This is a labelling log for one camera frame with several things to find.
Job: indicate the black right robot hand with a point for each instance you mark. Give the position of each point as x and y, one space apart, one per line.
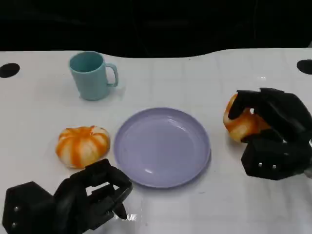
282 112

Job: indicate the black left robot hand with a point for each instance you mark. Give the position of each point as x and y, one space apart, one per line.
73 197

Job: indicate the orange and white bread roll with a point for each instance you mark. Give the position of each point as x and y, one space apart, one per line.
243 126
81 146

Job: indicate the lilac plate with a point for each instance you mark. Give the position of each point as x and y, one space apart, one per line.
161 148

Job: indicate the pale green mug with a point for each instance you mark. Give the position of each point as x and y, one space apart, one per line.
91 81

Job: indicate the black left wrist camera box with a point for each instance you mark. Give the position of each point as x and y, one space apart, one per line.
29 207

